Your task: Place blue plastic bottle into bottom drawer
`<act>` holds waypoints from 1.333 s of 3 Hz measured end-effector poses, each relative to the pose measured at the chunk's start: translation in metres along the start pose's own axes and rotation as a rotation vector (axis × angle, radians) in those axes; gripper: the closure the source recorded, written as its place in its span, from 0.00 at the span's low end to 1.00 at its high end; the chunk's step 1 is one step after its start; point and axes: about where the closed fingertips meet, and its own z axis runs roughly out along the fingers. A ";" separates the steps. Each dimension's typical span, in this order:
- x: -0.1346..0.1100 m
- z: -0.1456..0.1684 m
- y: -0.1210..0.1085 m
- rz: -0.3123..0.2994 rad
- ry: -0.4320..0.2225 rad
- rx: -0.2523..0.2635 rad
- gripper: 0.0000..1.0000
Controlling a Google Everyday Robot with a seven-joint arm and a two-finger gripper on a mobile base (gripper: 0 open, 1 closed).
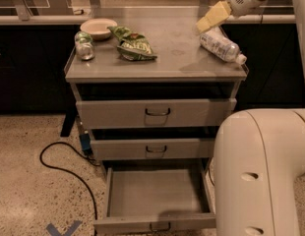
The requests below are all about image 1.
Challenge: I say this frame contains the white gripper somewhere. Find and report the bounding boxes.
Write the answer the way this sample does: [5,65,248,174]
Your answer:
[196,0,265,33]

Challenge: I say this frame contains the clear blue-label plastic bottle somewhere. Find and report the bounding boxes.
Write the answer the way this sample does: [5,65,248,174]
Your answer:
[200,29,247,65]

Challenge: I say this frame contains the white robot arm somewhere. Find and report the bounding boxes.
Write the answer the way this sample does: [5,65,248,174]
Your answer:
[196,0,305,236]

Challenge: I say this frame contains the grey top drawer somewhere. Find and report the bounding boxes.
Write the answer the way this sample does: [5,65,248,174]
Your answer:
[76,98,236,129]

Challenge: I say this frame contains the grey metal drawer cabinet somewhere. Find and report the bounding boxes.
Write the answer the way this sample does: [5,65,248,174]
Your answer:
[66,9,247,236]

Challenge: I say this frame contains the grey middle drawer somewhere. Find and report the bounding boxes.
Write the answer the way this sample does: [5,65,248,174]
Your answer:
[91,139,214,160]

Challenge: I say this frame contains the grey open bottom drawer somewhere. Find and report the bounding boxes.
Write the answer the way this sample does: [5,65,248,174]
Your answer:
[94,161,215,234]

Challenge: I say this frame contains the green chip bag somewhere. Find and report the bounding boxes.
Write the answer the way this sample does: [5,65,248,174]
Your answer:
[109,26,157,61]

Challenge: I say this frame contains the beige paper bowl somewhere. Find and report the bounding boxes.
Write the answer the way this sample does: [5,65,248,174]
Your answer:
[80,19,117,40]

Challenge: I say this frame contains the green soda can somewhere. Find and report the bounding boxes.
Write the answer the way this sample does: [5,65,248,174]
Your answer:
[75,31,94,61]

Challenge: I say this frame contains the blue power adapter box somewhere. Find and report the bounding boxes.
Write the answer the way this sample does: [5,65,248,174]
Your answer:
[79,133,92,156]

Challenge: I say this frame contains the dark back counter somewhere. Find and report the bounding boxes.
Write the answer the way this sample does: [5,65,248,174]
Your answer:
[0,14,92,115]

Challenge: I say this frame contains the black cable left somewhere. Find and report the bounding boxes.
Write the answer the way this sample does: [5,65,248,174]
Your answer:
[38,141,101,236]

